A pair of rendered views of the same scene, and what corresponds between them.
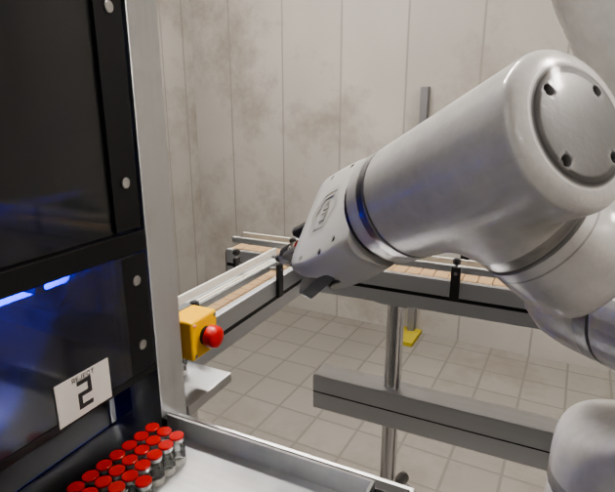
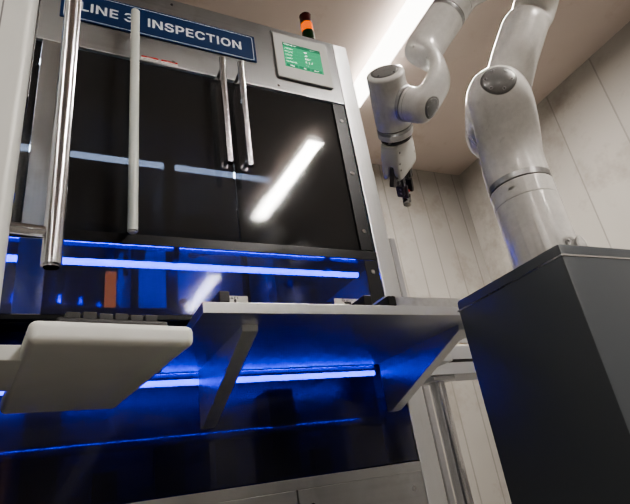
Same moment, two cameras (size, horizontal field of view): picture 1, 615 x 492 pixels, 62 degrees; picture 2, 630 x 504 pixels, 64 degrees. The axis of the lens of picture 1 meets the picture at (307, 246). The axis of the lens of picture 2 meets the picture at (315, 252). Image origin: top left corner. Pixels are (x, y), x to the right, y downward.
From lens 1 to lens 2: 1.08 m
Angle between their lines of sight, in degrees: 53
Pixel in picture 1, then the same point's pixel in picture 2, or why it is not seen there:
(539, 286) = (403, 109)
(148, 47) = (371, 185)
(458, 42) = not seen: outside the picture
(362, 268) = (389, 152)
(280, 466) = not seen: hidden behind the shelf
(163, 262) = (388, 269)
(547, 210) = (378, 85)
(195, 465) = not seen: hidden behind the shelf
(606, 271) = (413, 95)
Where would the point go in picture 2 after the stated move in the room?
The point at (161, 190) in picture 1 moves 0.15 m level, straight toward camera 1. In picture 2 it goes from (383, 238) to (369, 220)
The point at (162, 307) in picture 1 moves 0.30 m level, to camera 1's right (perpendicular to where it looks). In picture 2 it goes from (390, 290) to (483, 255)
